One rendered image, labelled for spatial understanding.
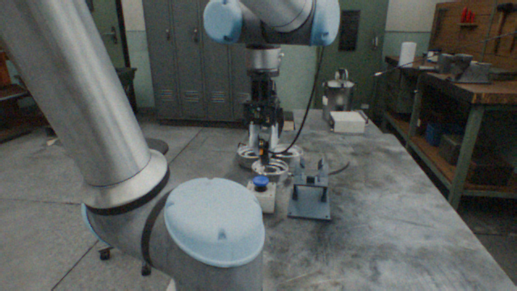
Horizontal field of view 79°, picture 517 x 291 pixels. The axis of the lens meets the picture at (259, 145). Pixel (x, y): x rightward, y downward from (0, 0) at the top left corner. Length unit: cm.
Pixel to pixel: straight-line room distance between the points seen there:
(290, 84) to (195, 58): 124
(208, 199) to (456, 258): 52
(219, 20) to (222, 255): 37
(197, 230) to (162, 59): 362
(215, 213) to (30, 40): 24
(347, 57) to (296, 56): 66
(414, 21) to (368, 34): 67
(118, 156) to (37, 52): 13
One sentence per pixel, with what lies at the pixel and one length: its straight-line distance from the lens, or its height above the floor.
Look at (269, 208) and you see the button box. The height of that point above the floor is 81.
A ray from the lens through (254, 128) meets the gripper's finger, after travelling 73.
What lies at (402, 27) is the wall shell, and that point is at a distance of 423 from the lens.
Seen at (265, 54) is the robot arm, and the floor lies 117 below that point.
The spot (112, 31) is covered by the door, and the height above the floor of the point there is 111.
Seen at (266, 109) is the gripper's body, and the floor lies 105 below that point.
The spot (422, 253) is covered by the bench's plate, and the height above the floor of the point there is 80.
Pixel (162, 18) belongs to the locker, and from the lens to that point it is 388.
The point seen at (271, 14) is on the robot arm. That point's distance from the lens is 44.
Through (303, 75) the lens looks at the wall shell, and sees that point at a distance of 411.
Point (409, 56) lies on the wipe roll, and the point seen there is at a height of 95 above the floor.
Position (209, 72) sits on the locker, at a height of 68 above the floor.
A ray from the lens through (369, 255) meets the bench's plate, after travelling 69.
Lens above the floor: 123
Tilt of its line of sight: 22 degrees down
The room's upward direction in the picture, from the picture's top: straight up
